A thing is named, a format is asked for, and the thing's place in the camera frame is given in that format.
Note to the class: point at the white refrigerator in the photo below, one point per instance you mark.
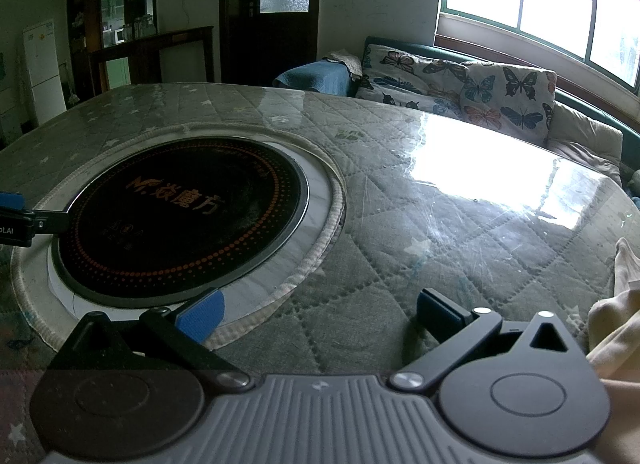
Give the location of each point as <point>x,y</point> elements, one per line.
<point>44,69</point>

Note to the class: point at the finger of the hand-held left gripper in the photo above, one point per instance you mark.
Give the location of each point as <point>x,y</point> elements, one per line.
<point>50,223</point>
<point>10,201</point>

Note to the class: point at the dark wooden console table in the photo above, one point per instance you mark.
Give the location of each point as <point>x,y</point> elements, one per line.
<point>165,49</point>

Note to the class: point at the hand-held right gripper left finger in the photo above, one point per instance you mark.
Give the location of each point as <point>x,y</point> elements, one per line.
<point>202,318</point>

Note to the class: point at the round black induction cooktop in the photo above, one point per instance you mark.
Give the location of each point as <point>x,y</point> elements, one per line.
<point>175,224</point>

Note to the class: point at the dark wooden door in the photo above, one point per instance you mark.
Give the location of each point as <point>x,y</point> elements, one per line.
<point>280,44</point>

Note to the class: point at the blue quilted sofa throw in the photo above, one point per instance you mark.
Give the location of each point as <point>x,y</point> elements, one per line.
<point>315,76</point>

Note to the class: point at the plain beige pillow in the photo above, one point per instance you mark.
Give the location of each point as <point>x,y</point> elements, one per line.
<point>580,136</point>

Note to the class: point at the teal sofa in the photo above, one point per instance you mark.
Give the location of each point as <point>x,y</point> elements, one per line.
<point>590,109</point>

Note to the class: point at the butterfly print pillow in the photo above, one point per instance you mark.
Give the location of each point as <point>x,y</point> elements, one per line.
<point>405,76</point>
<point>510,99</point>

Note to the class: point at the small pale towel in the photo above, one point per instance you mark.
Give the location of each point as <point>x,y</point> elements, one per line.
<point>347,61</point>

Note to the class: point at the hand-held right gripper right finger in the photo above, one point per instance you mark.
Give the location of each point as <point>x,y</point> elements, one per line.
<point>440,309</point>

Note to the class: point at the cream cloth garment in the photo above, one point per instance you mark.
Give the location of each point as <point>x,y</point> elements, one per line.
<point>617,344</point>

